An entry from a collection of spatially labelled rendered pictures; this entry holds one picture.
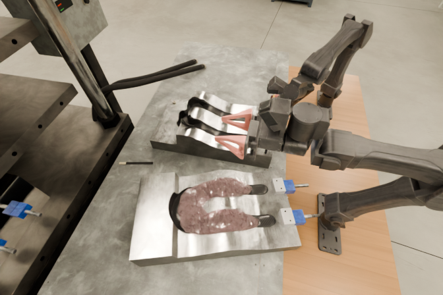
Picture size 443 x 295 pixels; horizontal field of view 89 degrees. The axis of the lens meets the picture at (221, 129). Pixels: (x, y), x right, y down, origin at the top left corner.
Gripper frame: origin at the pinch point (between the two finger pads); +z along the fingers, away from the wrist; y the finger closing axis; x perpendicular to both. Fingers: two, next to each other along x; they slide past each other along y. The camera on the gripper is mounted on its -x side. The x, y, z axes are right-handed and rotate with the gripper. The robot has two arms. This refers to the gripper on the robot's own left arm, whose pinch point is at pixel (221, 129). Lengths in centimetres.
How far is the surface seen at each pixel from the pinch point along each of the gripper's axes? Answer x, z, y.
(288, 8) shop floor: 119, -13, -373
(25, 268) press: 39, 55, 38
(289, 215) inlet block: 31.8, -22.3, 4.4
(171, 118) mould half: 32, 31, -26
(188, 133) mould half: 25.1, 17.8, -15.3
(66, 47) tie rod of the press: -3, 60, -21
